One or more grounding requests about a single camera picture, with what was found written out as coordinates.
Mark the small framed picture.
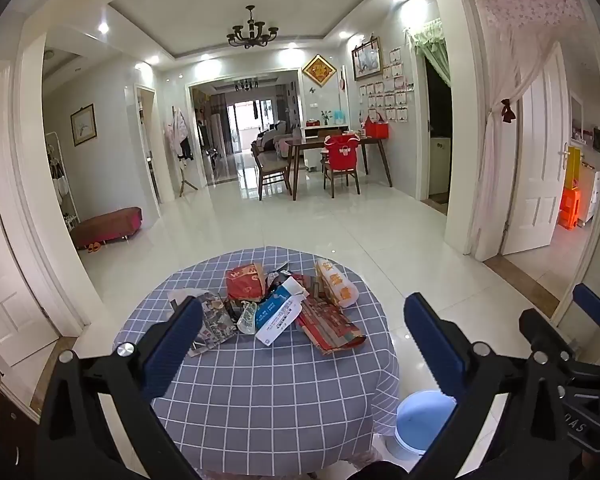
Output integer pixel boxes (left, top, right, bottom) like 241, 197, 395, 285
70, 104, 97, 147

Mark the white sideboard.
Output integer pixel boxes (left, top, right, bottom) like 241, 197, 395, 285
302, 125, 351, 143

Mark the large framed picture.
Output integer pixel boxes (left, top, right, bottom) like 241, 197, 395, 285
351, 35, 384, 82

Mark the yellow box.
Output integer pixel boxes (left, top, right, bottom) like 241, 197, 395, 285
565, 146, 581, 191

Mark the grey sofa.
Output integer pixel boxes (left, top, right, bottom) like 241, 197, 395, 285
257, 121, 291, 161

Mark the white appliance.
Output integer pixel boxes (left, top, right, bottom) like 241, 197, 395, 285
428, 135, 452, 196

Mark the white panel door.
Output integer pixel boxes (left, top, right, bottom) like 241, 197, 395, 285
0, 85, 61, 366
501, 42, 571, 256

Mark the red plastic stool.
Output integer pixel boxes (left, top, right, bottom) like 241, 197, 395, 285
558, 187, 582, 231

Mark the black chandelier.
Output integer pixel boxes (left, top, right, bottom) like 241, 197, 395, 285
226, 5, 278, 50

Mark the red brown paper bag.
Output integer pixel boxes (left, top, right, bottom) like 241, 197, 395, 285
296, 296, 367, 357

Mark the green curtain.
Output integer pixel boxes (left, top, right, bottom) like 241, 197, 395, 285
404, 17, 452, 91

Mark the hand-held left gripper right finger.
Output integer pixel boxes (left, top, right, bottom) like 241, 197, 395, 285
404, 292, 576, 480

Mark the grey printed wrapper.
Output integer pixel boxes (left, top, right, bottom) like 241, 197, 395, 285
187, 291, 238, 358

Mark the wooden chair with grey cushion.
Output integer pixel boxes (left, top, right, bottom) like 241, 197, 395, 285
250, 141, 292, 201

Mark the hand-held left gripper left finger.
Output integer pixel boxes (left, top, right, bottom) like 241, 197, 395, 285
35, 296, 204, 480

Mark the red gift bag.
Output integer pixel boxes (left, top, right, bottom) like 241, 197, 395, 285
362, 114, 391, 139

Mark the white orange plastic bag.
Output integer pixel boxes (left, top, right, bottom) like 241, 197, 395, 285
314, 258, 357, 309

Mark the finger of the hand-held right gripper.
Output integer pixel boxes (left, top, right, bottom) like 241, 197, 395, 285
572, 283, 600, 361
519, 309, 600, 376

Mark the wooden chair with red bag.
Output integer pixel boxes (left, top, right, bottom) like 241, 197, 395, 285
322, 132, 362, 198

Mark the round table checked grey cloth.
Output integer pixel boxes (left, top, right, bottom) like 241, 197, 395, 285
112, 246, 401, 476

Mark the white clothes rack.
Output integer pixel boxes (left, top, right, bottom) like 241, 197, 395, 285
45, 131, 79, 231

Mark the pink sheer curtain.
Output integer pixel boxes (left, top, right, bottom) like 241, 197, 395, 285
472, 0, 588, 261

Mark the group of paper certificates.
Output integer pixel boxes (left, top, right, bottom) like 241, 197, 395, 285
358, 47, 412, 123

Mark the wooden dining table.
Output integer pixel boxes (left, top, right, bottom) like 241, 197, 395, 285
285, 135, 393, 202

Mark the small clear wrapper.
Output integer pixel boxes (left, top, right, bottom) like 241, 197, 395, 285
236, 301, 260, 335

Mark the maroon bench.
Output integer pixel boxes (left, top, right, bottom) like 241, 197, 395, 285
72, 206, 143, 250

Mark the blue white cardboard box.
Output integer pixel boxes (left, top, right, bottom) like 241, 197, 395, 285
254, 280, 308, 348

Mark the red diamond wall decoration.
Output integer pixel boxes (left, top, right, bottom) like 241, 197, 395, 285
301, 53, 337, 88

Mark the red bag on chair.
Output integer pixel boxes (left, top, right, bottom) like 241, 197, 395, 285
326, 132, 359, 168

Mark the wooden coat stand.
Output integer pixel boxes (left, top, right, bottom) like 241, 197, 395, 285
165, 106, 198, 197

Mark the dark torn wrapper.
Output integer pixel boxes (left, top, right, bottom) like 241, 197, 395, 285
265, 262, 311, 301

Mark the red orange snack packet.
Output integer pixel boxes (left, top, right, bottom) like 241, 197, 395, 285
224, 262, 267, 303

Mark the light blue bucket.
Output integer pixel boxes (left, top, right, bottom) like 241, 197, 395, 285
396, 392, 458, 461

